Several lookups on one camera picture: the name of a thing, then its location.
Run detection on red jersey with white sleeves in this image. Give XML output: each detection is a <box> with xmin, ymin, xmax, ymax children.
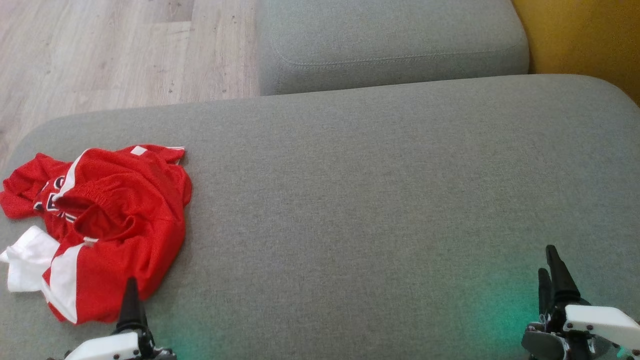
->
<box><xmin>0</xmin><ymin>152</ymin><xmax>81</xmax><ymax>294</ymax></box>

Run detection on small grey sofa cushion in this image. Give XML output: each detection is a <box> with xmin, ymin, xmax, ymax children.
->
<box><xmin>255</xmin><ymin>0</ymin><xmax>531</xmax><ymax>96</ymax></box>

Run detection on red shorts with white stripe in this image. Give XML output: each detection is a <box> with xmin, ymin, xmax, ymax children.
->
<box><xmin>41</xmin><ymin>144</ymin><xmax>194</xmax><ymax>326</ymax></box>

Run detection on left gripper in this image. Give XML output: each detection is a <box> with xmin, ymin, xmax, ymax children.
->
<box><xmin>47</xmin><ymin>277</ymin><xmax>177</xmax><ymax>360</ymax></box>

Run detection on large grey sofa seat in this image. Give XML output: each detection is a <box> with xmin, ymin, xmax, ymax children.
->
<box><xmin>0</xmin><ymin>74</ymin><xmax>640</xmax><ymax>360</ymax></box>

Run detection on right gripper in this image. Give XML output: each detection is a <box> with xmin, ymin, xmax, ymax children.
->
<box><xmin>521</xmin><ymin>244</ymin><xmax>640</xmax><ymax>360</ymax></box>

